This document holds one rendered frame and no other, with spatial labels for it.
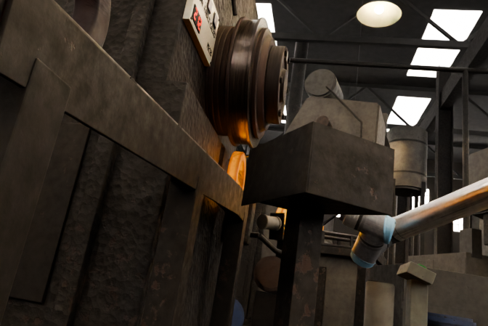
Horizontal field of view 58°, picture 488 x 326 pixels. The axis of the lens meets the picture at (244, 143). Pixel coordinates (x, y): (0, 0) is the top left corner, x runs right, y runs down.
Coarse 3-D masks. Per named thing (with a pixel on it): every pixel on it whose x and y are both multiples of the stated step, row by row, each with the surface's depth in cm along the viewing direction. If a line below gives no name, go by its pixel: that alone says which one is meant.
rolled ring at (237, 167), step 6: (234, 156) 145; (240, 156) 145; (234, 162) 143; (240, 162) 146; (228, 168) 142; (234, 168) 141; (240, 168) 155; (234, 174) 141; (240, 174) 155; (240, 180) 156; (240, 186) 155
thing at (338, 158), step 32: (320, 128) 83; (256, 160) 100; (288, 160) 87; (320, 160) 81; (352, 160) 85; (384, 160) 88; (256, 192) 96; (288, 192) 83; (320, 192) 80; (352, 192) 83; (384, 192) 86; (288, 224) 94; (320, 224) 93; (288, 256) 91; (288, 288) 88; (288, 320) 85
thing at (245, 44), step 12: (240, 24) 148; (252, 24) 148; (264, 24) 157; (240, 36) 143; (252, 36) 141; (240, 48) 141; (252, 48) 139; (240, 60) 139; (252, 60) 140; (240, 72) 139; (240, 84) 139; (240, 96) 140; (240, 108) 142; (240, 120) 144; (240, 132) 148; (252, 144) 156
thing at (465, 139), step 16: (320, 64) 850; (336, 64) 842; (352, 64) 836; (368, 64) 830; (384, 64) 825; (400, 64) 822; (464, 80) 793; (464, 96) 783; (464, 112) 774; (464, 128) 764; (464, 144) 755; (464, 160) 746; (464, 176) 737; (464, 224) 713
